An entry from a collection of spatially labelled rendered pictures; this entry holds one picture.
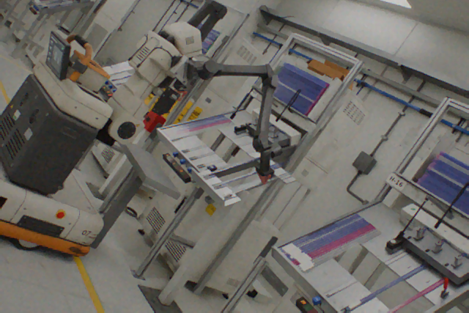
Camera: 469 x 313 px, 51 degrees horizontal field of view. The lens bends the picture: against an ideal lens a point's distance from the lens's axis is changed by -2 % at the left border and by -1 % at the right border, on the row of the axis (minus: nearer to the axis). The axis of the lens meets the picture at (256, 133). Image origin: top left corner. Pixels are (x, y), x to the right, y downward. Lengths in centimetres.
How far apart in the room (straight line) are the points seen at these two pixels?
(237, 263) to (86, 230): 125
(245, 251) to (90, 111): 162
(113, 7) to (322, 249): 565
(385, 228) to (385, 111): 241
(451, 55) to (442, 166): 239
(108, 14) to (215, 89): 325
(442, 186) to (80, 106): 179
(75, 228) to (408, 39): 376
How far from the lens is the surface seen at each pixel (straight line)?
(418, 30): 528
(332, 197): 479
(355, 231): 257
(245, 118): 366
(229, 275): 358
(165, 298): 299
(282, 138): 327
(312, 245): 246
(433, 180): 267
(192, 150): 324
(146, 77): 268
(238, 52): 455
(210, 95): 454
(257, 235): 350
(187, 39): 270
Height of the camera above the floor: 115
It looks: 1 degrees down
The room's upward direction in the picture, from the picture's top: 36 degrees clockwise
